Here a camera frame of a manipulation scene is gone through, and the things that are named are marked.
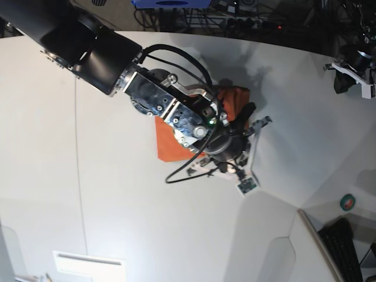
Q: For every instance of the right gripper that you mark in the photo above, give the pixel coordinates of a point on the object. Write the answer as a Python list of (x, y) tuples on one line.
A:
[(227, 144)]

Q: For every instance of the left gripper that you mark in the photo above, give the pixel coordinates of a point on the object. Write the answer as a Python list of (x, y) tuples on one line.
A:
[(350, 69)]

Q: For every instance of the orange t-shirt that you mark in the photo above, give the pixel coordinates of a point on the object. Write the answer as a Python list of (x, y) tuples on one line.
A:
[(169, 150)]

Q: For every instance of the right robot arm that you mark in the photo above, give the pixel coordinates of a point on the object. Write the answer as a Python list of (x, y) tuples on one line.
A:
[(76, 40)]

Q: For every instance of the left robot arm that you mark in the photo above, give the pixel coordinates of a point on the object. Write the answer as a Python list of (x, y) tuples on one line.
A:
[(356, 21)]

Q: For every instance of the black power strip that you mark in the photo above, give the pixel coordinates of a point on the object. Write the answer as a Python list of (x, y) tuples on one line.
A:
[(248, 24)]

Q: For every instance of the green tape roll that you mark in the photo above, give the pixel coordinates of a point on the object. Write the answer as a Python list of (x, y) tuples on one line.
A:
[(347, 202)]

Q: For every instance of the black keyboard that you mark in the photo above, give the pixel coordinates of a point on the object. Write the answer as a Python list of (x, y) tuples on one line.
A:
[(338, 240)]

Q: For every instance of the blue box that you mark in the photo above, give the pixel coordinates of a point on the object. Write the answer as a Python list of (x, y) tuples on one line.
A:
[(146, 4)]

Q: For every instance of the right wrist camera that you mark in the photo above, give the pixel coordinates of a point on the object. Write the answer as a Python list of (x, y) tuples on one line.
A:
[(247, 185)]

